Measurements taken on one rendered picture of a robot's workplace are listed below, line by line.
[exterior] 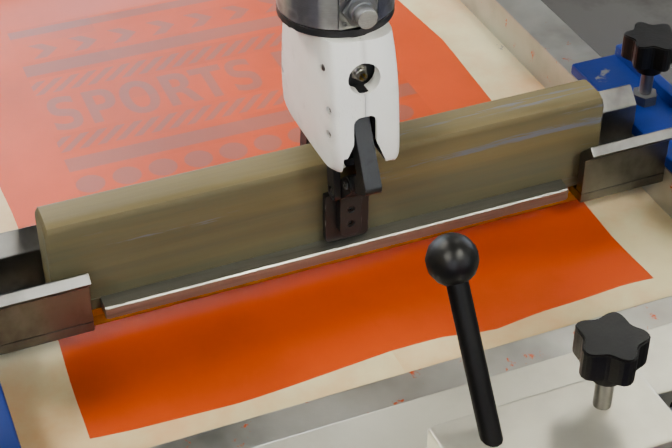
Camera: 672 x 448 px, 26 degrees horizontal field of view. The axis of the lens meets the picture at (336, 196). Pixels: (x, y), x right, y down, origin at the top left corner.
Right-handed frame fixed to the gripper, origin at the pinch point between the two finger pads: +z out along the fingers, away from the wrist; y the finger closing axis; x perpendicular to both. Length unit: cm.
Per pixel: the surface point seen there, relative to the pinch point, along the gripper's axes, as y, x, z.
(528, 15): 21.3, -26.9, 2.6
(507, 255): -3.6, -12.1, 6.2
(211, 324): -2.5, 10.2, 6.3
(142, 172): 16.4, 9.6, 6.2
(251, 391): -9.7, 9.8, 6.3
